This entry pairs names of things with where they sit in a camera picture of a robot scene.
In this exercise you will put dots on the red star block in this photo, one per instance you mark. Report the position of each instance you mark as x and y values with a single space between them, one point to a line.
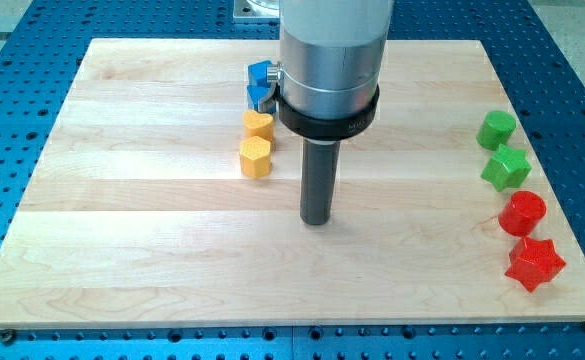
533 262

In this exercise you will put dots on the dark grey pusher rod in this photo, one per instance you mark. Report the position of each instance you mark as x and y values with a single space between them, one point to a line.
319 168

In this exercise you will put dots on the blue cube block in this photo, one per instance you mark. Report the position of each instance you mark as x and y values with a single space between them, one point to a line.
258 73

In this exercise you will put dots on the yellow heart block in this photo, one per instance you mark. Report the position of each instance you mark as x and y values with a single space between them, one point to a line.
258 124

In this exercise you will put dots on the green cylinder block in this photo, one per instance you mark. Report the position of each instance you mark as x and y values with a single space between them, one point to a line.
496 129

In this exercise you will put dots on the green star block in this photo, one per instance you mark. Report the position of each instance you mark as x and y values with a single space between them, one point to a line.
507 168

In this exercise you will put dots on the light wooden board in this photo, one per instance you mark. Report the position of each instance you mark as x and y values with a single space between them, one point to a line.
137 214

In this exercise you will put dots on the red cylinder block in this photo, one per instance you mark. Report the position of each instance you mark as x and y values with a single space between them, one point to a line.
522 213

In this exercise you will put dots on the blue triangle block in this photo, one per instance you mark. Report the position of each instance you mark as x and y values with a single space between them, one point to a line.
262 99

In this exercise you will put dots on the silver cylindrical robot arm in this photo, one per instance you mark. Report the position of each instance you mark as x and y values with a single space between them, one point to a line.
330 60

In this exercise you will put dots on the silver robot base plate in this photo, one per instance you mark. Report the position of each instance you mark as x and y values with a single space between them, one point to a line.
255 11

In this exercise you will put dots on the yellow hexagon block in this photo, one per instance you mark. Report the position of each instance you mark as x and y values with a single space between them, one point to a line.
255 157

